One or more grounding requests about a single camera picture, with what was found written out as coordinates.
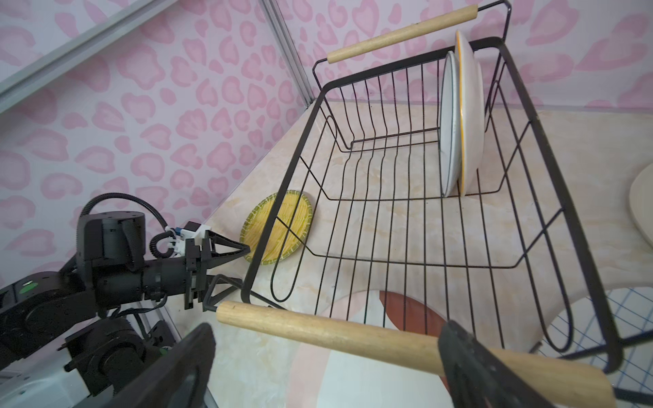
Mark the yellow striped plate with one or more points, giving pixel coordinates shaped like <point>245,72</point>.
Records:
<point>289,232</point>

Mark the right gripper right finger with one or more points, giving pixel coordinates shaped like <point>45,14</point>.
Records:
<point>477,378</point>

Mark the star patterned plate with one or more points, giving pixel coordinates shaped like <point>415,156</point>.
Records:
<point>471,112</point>

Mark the black wire dish rack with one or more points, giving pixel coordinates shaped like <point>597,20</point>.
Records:
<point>509,261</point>

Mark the cream blue plate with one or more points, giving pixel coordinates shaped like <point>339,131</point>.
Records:
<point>640,202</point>

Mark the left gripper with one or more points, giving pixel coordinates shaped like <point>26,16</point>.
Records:
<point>213,251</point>

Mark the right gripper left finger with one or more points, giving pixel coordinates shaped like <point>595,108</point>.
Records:
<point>178,379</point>

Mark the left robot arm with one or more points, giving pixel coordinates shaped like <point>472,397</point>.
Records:
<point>89,302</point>

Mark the white green-rimmed plate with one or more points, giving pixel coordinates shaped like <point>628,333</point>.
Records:
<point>450,127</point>

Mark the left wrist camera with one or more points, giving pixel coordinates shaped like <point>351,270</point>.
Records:
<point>190,231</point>

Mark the aluminium frame strut left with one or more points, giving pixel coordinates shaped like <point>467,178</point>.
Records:
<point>53,52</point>

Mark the large pink blue plate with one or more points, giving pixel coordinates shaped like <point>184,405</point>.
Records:
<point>328,378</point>

